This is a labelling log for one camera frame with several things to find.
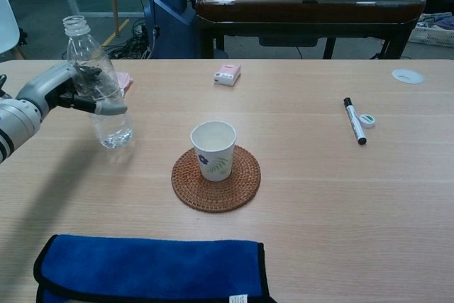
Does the blue machine base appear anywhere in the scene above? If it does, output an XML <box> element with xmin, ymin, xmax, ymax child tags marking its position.
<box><xmin>143</xmin><ymin>0</ymin><xmax>199</xmax><ymax>60</ymax></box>

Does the black cable tangle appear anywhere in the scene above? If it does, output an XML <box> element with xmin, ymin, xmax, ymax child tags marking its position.
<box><xmin>102</xmin><ymin>21</ymin><xmax>153</xmax><ymax>60</ymax></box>

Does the white marker with black cap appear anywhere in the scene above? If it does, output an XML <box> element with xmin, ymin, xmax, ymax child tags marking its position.
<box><xmin>343</xmin><ymin>97</ymin><xmax>367</xmax><ymax>146</ymax></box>

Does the white plastic basket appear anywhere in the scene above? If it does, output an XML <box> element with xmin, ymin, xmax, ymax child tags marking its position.
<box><xmin>407</xmin><ymin>21</ymin><xmax>454</xmax><ymax>48</ymax></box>

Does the blue cloth with black trim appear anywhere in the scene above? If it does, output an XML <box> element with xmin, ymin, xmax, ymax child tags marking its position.
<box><xmin>33</xmin><ymin>234</ymin><xmax>277</xmax><ymax>303</ymax></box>

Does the round woven brown coaster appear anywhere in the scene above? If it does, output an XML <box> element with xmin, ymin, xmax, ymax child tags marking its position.
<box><xmin>171</xmin><ymin>145</ymin><xmax>262</xmax><ymax>214</ymax></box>

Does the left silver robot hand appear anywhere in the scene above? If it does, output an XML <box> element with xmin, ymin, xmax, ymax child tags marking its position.
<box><xmin>16</xmin><ymin>62</ymin><xmax>128</xmax><ymax>121</ymax></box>

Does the pink wet wipes pack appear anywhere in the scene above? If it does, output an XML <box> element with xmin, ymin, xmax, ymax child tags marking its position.
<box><xmin>116</xmin><ymin>71</ymin><xmax>135</xmax><ymax>97</ymax></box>

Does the small pink tissue pack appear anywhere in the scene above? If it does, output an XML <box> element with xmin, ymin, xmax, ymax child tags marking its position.
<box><xmin>213</xmin><ymin>63</ymin><xmax>243</xmax><ymax>87</ymax></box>

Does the grey round cable grommet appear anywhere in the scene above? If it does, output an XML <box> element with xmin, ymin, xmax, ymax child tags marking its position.
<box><xmin>392</xmin><ymin>68</ymin><xmax>425</xmax><ymax>85</ymax></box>

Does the small green white round cap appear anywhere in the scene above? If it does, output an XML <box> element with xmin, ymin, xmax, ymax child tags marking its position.
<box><xmin>358</xmin><ymin>114</ymin><xmax>377</xmax><ymax>130</ymax></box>

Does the white paper cup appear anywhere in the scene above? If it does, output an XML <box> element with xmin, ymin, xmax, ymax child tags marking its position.
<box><xmin>189</xmin><ymin>121</ymin><xmax>238</xmax><ymax>182</ymax></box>

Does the white chair with wooden legs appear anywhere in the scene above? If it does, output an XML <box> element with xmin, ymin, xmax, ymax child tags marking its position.
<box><xmin>0</xmin><ymin>0</ymin><xmax>26</xmax><ymax>61</ymax></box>

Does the dark brown mahjong table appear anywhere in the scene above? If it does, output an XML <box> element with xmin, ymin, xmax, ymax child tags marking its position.
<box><xmin>194</xmin><ymin>0</ymin><xmax>426</xmax><ymax>60</ymax></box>

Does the clear plastic bottle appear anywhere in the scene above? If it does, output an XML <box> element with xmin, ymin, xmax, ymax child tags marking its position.
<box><xmin>62</xmin><ymin>15</ymin><xmax>135</xmax><ymax>150</ymax></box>

